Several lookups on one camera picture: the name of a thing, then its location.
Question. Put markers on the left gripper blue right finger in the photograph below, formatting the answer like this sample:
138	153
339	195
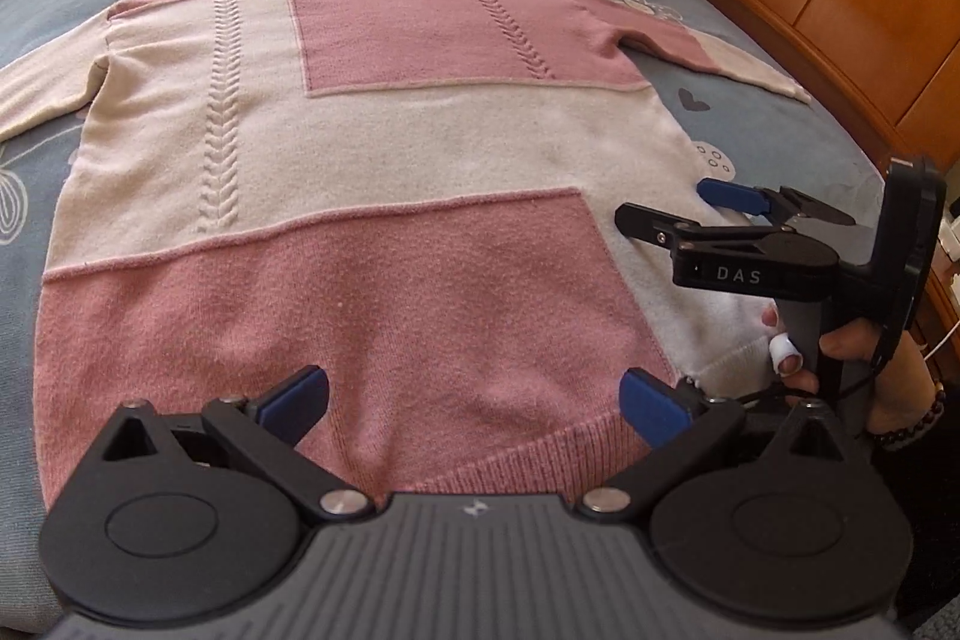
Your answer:
682	428

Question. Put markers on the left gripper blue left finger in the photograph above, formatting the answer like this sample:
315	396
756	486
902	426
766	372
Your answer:
260	435

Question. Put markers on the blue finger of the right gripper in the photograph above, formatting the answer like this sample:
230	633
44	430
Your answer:
776	206
666	230

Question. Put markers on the pink and cream knit sweater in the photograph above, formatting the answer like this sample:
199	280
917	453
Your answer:
416	195

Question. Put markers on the blue floral bed sheet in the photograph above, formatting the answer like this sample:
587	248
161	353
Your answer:
754	137

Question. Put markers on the white items on nightstand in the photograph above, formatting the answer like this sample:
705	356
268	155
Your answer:
949	237

